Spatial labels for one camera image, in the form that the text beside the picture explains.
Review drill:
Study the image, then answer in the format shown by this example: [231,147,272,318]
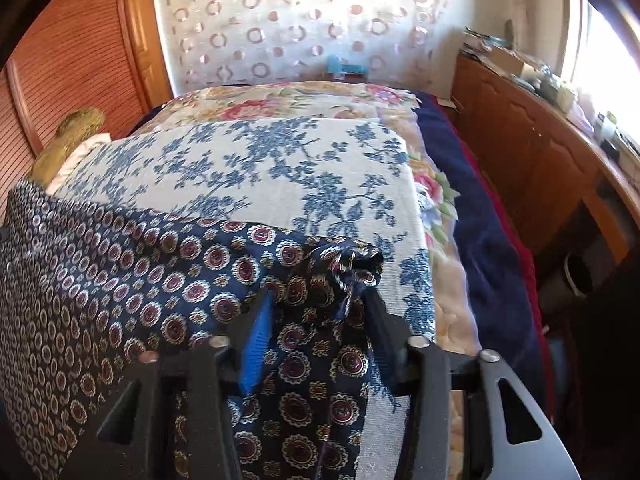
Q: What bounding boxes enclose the navy patterned silk garment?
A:
[1,181,383,479]

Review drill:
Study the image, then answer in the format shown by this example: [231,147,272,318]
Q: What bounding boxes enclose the pink floral blanket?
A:
[136,81,480,354]

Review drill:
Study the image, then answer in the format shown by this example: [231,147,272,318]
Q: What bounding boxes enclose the navy blue bedspread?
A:
[416,92,556,416]

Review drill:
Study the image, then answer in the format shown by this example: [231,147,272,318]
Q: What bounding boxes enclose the wooden dresser cabinet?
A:
[451,55,639,262]

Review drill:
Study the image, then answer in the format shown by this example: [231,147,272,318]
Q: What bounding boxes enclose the blue floral white sheet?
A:
[56,117,435,479]

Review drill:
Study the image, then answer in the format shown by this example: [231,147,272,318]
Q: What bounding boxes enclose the gold brown patterned pillow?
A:
[28,107,105,188]

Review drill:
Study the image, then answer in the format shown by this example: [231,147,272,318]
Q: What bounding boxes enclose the cardboard box on dresser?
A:
[487,47,536,79]

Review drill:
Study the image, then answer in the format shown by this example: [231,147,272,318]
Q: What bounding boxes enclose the teal item on box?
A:
[326,55,368,79]

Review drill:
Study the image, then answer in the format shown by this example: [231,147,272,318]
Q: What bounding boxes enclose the wooden wardrobe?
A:
[1,0,172,192]

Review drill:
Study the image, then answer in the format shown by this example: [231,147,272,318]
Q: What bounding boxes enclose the sheer circle pattern curtain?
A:
[154,0,448,96]

